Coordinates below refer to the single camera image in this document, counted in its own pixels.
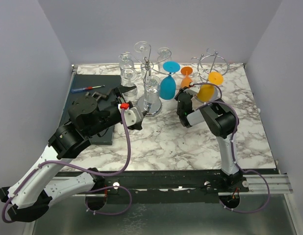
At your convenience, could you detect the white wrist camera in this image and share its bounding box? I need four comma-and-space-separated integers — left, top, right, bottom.
118, 103, 147, 128
185, 83, 201, 97

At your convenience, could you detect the blue handled screwdriver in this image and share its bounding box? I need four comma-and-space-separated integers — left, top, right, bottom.
71, 85, 105, 94

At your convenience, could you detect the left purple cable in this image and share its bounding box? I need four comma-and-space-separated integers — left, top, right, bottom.
1, 107, 132, 224

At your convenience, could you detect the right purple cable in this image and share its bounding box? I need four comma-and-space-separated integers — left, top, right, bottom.
190, 82, 271, 213

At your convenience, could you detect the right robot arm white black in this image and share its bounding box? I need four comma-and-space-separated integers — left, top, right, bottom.
175, 88, 242, 192

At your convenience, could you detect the purple cable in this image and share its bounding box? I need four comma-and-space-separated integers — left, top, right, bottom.
190, 82, 271, 213
1, 107, 132, 224

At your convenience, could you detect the clear wine glass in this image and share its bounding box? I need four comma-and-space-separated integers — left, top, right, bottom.
144, 75, 160, 110
134, 41, 151, 76
121, 68, 138, 101
157, 47, 172, 72
118, 52, 134, 71

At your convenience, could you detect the aluminium mounting rail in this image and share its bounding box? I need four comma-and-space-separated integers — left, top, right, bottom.
33, 174, 293, 197

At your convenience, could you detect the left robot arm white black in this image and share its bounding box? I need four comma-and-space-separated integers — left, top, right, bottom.
0, 86, 145, 223

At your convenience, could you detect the orange plastic wine glass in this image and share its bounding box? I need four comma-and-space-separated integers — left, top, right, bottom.
180, 66, 193, 88

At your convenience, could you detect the chrome swirl wine glass rack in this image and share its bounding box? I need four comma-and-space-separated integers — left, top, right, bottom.
125, 41, 172, 117

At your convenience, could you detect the blue plastic wine glass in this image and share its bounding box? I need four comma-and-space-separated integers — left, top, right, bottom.
159, 61, 180, 100

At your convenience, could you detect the yellow plastic wine glass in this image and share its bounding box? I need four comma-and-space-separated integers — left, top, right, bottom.
197, 71, 224, 103

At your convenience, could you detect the chrome spiral wire rack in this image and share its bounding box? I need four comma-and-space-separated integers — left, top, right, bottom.
190, 47, 231, 101

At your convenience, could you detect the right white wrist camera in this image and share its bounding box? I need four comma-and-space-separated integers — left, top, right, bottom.
185, 83, 201, 97

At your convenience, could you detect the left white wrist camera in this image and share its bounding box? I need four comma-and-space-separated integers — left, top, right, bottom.
118, 103, 147, 128

